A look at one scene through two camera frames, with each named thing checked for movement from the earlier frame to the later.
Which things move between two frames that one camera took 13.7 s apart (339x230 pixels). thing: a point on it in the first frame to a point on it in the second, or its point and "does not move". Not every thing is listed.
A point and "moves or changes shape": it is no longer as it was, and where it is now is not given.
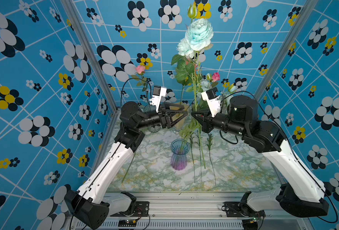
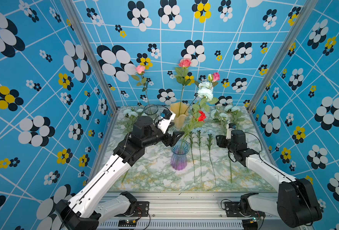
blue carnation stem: (191, 141) does not move
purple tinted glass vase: (179, 148) does not move
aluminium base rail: (199, 211) does not move
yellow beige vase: (175, 116) does not move
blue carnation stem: (209, 144) does not move
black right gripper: (208, 121) to (220, 140)
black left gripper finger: (170, 123) to (176, 135)
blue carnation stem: (198, 143) does not move
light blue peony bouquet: (193, 84) moves or changes shape
